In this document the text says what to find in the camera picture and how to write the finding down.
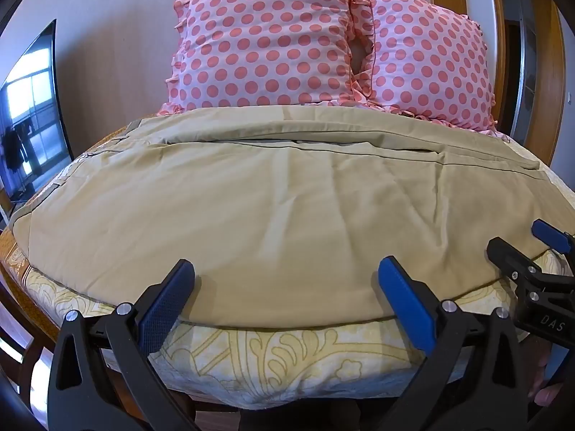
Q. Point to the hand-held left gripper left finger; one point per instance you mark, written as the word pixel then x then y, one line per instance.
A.
pixel 165 307

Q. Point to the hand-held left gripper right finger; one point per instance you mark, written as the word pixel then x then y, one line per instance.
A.
pixel 406 307

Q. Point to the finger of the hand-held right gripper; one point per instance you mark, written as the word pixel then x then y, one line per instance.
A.
pixel 512 256
pixel 549 235

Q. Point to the tan blanket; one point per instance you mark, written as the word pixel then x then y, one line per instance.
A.
pixel 278 215

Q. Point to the person's right hand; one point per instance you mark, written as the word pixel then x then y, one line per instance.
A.
pixel 546 390

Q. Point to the yellow floral bed sheet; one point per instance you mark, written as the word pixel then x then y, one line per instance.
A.
pixel 287 359

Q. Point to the pink polka dot pillow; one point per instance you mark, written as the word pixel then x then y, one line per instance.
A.
pixel 263 40
pixel 431 54

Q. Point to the black flat screen television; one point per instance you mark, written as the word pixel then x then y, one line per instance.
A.
pixel 31 121

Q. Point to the dark wooden bed frame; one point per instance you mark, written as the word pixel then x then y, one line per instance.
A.
pixel 20 323

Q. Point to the wooden door frame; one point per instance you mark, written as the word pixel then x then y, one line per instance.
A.
pixel 550 76

